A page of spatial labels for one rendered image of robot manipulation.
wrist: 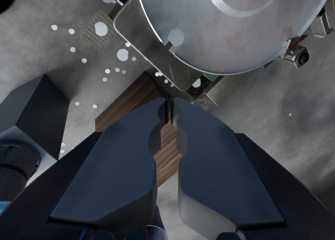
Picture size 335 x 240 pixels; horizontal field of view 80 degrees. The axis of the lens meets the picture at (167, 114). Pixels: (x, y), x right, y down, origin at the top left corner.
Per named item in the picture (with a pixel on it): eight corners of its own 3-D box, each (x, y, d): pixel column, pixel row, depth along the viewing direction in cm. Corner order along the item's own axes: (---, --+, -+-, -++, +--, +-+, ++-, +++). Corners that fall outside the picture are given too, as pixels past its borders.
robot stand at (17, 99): (39, 118, 104) (10, 187, 68) (10, 91, 94) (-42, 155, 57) (70, 102, 105) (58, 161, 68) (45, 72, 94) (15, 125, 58)
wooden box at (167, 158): (140, 150, 136) (153, 191, 107) (94, 119, 114) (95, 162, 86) (184, 110, 130) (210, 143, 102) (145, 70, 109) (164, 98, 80)
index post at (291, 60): (261, 56, 41) (301, 71, 33) (255, 46, 39) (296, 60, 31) (272, 46, 40) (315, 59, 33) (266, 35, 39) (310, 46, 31)
